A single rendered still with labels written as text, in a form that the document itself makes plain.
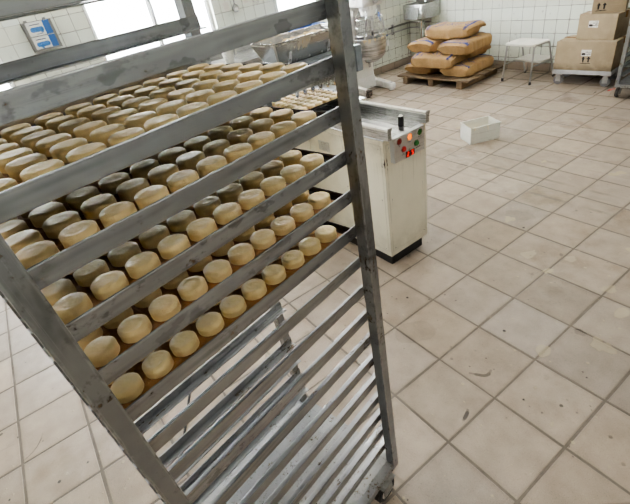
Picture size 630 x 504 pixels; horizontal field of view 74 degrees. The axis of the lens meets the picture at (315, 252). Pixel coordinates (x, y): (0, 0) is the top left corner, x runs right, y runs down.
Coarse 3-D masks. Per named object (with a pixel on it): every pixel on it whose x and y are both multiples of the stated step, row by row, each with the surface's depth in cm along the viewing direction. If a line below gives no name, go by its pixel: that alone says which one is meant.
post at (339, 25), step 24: (336, 0) 69; (336, 24) 71; (336, 48) 74; (336, 72) 76; (360, 120) 82; (360, 144) 84; (360, 168) 86; (360, 192) 88; (360, 216) 92; (360, 240) 97; (360, 264) 101; (384, 336) 116; (384, 360) 120; (384, 384) 125; (384, 408) 132; (384, 432) 141
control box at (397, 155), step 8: (416, 128) 226; (400, 136) 221; (416, 136) 229; (392, 144) 221; (400, 144) 223; (408, 144) 227; (392, 152) 224; (400, 152) 226; (408, 152) 229; (416, 152) 234; (392, 160) 227; (400, 160) 228
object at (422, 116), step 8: (328, 104) 290; (336, 104) 283; (360, 104) 264; (368, 104) 258; (376, 104) 253; (384, 104) 250; (368, 112) 262; (376, 112) 256; (384, 112) 250; (392, 112) 245; (400, 112) 240; (408, 112) 235; (416, 112) 231; (424, 112) 226; (416, 120) 233; (424, 120) 229
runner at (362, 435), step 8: (376, 416) 138; (368, 424) 136; (376, 424) 136; (360, 432) 134; (368, 432) 133; (360, 440) 130; (352, 448) 128; (344, 456) 129; (336, 464) 127; (344, 464) 126; (328, 472) 126; (336, 472) 124; (328, 480) 121; (320, 488) 122; (312, 496) 121; (320, 496) 120
